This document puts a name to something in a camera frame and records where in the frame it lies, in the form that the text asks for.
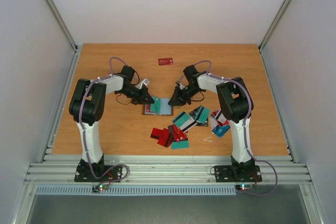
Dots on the dark red striped card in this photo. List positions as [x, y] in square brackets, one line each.
[156, 133]

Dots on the aluminium frame rails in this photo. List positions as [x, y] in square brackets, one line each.
[154, 170]

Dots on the teal card bottom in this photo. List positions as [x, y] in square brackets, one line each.
[181, 119]

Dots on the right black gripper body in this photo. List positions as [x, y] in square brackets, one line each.
[180, 95]

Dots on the circuit board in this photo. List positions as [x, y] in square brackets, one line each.
[99, 188]
[244, 187]

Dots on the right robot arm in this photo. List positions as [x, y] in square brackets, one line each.
[235, 105]

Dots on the small red card top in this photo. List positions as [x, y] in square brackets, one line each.
[177, 133]

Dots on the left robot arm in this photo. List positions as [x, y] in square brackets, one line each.
[87, 107]

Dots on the teal card with stripe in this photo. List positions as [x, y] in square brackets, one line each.
[202, 114]

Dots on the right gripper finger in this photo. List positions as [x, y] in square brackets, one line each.
[177, 102]
[175, 95]

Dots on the blue card right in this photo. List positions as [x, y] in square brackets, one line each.
[220, 131]

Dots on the red VIP card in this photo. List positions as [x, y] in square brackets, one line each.
[147, 109]

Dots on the black card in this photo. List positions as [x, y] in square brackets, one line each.
[194, 112]

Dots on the grey slotted cable duct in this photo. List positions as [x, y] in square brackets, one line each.
[139, 190]

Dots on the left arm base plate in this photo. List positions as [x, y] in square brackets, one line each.
[83, 173]

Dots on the right circuit board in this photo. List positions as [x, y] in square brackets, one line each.
[244, 187]

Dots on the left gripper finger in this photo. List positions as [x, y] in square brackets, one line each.
[148, 99]
[143, 102]

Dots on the lone red card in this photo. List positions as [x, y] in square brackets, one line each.
[165, 61]

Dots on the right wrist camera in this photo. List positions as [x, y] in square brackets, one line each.
[180, 85]

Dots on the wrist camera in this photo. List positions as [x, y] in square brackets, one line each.
[143, 83]
[180, 85]

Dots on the brown leather card holder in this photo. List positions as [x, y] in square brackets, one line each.
[166, 109]

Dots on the left circuit board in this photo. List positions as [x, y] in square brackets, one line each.
[99, 188]

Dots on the white card with stripe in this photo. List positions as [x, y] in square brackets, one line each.
[219, 117]

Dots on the red card left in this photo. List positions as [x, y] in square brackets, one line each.
[166, 139]

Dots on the white card centre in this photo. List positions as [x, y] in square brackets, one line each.
[188, 125]

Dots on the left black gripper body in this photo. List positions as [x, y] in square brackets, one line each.
[136, 95]

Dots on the left frame post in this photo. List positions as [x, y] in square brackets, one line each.
[62, 24]

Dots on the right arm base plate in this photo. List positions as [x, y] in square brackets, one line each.
[227, 173]

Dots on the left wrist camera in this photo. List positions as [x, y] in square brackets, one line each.
[143, 83]

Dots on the frame post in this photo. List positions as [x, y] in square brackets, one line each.
[275, 22]
[62, 24]

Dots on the right frame post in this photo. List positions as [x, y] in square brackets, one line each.
[275, 22]

